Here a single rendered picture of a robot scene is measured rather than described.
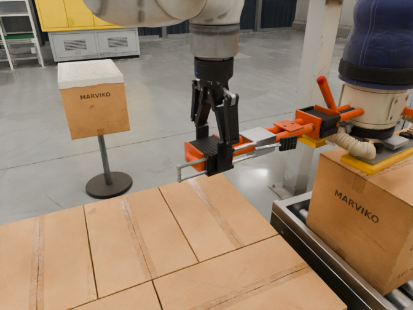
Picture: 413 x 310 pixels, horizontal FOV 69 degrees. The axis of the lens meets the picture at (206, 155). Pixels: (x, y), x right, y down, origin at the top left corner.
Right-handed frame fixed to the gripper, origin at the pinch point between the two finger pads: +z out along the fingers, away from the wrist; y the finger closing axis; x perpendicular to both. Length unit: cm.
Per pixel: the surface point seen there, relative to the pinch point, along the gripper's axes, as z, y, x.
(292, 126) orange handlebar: -0.9, -0.6, -23.8
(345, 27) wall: 89, 686, -1004
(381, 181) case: 26, -7, -64
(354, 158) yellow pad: 11.5, -7.0, -44.6
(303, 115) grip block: -1.7, 2.0, -30.4
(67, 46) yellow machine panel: 85, 734, -76
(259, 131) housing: -1.0, 1.1, -14.1
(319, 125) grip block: -0.7, -3.3, -30.7
